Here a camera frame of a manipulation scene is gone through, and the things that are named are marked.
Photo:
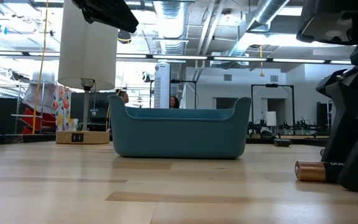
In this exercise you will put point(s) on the person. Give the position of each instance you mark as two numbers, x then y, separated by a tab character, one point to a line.
174	102
123	96

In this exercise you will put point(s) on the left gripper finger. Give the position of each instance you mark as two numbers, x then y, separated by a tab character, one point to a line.
110	14

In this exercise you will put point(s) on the white perforated tower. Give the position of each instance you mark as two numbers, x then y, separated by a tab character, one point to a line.
162	84

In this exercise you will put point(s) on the black frame stand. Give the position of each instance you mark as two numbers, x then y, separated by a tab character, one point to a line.
272	85

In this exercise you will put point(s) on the silver ventilation duct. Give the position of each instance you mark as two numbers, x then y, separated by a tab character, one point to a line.
266	12

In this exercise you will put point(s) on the teal plastic bin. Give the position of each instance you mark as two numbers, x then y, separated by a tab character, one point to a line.
179	137

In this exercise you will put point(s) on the floral patterned cloth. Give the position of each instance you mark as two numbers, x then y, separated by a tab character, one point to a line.
62	107

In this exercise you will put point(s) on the black monitor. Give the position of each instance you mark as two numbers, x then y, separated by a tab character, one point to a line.
99	107

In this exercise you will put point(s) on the ribbed ventilation duct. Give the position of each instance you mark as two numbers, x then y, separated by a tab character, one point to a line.
171	25

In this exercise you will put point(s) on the white shade wooden base lamp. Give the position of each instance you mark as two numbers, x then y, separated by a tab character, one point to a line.
85	56

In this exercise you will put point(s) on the red rack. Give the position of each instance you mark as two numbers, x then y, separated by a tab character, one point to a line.
39	119

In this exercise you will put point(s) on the black copper Duracell battery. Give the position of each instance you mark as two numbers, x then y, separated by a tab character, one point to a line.
309	171

